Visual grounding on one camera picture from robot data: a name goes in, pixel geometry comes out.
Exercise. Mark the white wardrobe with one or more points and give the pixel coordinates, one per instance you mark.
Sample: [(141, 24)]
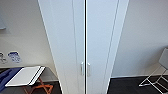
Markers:
[(122, 10)]

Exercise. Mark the blue and white wall label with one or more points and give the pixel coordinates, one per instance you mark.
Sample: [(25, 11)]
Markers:
[(14, 56)]

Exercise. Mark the grey wall panel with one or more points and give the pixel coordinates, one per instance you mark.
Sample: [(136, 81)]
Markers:
[(2, 21)]

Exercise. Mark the white board on orange legs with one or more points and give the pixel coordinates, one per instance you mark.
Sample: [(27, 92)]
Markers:
[(26, 76)]

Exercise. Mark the grey and white wall label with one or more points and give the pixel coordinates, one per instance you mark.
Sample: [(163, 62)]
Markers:
[(2, 58)]

